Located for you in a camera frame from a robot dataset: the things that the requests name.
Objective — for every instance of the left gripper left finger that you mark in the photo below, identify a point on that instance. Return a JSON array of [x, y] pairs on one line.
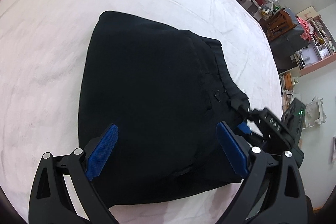
[[49, 198]]

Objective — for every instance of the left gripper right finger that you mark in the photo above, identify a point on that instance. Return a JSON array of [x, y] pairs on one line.
[[272, 189]]

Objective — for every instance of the black pants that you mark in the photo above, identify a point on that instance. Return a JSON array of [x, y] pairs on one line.
[[165, 90]]

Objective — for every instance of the brown wooden chair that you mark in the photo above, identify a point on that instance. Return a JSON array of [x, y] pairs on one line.
[[278, 24]]

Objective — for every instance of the pink bed sheet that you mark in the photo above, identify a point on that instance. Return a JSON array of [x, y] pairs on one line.
[[43, 50]]

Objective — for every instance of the pink wall shelf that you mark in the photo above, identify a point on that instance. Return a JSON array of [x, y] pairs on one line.
[[320, 50]]

